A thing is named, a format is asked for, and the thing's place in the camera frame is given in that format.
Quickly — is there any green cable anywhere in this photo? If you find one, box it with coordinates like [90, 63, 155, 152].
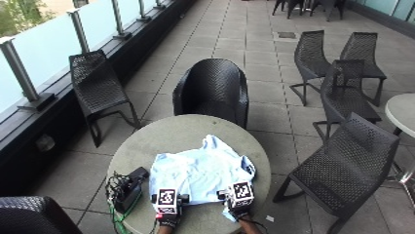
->
[107, 194, 144, 234]

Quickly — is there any person's left hand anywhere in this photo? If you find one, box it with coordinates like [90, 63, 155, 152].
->
[154, 212, 182, 228]

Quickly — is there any black mesh chair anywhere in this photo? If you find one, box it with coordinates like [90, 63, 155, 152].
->
[287, 29, 333, 107]
[272, 112, 401, 234]
[312, 58, 384, 141]
[67, 49, 142, 148]
[337, 31, 389, 108]

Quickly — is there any grey wall fixture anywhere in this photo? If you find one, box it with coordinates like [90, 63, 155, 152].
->
[33, 133, 57, 153]

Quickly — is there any black device box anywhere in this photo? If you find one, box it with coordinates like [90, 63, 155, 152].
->
[112, 166, 150, 215]

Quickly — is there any metal railing post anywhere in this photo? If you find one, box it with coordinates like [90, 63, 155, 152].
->
[66, 8, 90, 55]
[110, 0, 132, 41]
[0, 35, 57, 112]
[135, 0, 152, 22]

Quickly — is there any light blue shirt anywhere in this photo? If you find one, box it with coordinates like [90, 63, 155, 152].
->
[147, 134, 256, 223]

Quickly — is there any floor drain cover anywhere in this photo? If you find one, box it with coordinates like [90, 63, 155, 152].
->
[276, 30, 297, 40]

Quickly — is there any black cable tangle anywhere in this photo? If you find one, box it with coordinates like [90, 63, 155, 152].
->
[104, 172, 131, 211]

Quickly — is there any white marker cube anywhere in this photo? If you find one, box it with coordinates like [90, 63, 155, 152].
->
[155, 187, 179, 215]
[227, 181, 255, 209]

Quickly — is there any white round table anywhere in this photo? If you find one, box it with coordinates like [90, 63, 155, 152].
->
[384, 93, 415, 209]

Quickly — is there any person's right hand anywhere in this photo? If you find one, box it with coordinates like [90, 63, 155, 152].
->
[225, 204, 253, 222]

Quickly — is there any frosted glass railing panel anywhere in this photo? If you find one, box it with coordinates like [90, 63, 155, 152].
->
[11, 12, 82, 90]
[76, 0, 120, 51]
[0, 52, 27, 115]

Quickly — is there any black woven armchair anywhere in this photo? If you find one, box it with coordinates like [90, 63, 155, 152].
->
[171, 58, 249, 130]
[0, 195, 83, 234]

